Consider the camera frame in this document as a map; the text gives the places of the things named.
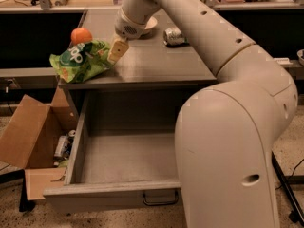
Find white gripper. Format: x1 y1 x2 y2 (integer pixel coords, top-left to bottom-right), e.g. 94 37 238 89
107 9 146 64

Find green rice chip bag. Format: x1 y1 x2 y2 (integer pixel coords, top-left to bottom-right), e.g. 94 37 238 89
49 40 113 84

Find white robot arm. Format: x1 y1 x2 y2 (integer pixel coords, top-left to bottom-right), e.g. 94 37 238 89
115 0 297 228

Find grey cabinet with top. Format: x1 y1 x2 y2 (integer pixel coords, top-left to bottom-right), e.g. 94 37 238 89
57 7 219 119

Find open grey top drawer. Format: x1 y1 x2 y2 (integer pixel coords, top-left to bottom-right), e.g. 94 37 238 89
44 89 183 213

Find white paper bowl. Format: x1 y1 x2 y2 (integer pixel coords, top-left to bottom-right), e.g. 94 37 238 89
142 16 158 35

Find orange fruit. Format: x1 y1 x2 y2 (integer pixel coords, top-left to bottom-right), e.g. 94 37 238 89
70 28 93 45

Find crushed silver can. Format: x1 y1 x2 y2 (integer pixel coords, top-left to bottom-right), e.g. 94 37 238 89
163 27 188 47

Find brown cardboard box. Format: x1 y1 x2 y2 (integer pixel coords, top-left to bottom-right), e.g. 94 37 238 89
0 87 77 200

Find trash items in box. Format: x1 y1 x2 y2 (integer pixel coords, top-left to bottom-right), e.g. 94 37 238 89
53 130 76 167

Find white power strip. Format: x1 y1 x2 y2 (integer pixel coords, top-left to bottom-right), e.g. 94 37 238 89
275 58 293 67

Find black floor stand bar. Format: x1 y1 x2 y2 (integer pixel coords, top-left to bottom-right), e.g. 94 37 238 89
272 154 304 227

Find black drawer handle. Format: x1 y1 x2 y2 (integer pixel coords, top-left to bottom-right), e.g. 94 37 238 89
142 190 179 207

